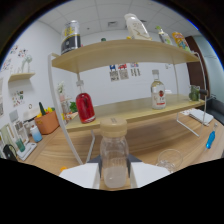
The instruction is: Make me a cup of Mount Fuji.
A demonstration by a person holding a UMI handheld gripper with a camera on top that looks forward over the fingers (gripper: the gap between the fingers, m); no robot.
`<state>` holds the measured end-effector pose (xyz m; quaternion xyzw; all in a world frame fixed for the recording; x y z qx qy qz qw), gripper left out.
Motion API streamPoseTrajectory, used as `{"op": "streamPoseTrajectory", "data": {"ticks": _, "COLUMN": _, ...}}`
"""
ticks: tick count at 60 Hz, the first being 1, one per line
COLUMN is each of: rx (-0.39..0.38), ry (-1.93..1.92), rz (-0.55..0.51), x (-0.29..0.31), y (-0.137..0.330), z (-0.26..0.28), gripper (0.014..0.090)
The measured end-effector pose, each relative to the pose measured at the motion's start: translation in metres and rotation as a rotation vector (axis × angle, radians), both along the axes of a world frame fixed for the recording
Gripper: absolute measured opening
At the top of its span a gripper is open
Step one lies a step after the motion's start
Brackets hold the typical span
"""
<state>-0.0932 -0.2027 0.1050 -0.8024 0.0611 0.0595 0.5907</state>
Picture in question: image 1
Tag clear jar wooden lid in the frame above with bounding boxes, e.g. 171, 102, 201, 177
99, 116, 130, 189

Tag blue liquid small bottle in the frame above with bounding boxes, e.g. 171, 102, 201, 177
205, 122, 219, 150

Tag white milk bottle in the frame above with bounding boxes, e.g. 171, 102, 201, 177
123, 12, 153, 42

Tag green cup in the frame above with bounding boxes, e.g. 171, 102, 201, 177
15, 138, 26, 153

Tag clear glass with ice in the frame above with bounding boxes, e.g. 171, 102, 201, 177
155, 148, 184, 173

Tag white tray scale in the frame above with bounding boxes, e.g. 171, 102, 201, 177
16, 141, 38, 162

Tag light blue white tumbler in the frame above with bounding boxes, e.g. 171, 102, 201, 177
29, 125, 44, 144

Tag orange storage box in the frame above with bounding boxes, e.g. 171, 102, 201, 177
34, 110, 60, 136

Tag red liquid glass bottle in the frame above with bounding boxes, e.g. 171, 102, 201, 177
75, 79, 97, 124

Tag green leafy plant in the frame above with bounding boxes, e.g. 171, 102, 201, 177
69, 101, 78, 113

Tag black kettle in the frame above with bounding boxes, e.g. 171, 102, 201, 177
1, 144, 18, 162

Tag white zip pouch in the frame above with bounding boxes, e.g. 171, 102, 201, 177
189, 108, 215, 127

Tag clear bottle red label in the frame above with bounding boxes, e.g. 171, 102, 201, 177
150, 69, 167, 110

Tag two-tier wooden shelf rack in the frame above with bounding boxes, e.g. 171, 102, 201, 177
47, 39, 208, 166

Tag yellow cartoon print can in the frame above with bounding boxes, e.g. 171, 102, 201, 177
171, 31, 192, 53

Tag black and yellow can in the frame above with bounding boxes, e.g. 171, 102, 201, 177
60, 19, 82, 56

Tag white text wall poster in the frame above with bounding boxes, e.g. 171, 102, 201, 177
130, 62, 141, 78

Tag red wall poster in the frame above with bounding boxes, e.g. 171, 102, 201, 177
118, 63, 130, 80

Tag blue wall poster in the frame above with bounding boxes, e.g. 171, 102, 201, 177
109, 64, 120, 82

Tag wooden wall shelf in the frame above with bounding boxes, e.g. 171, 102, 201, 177
8, 72, 36, 83

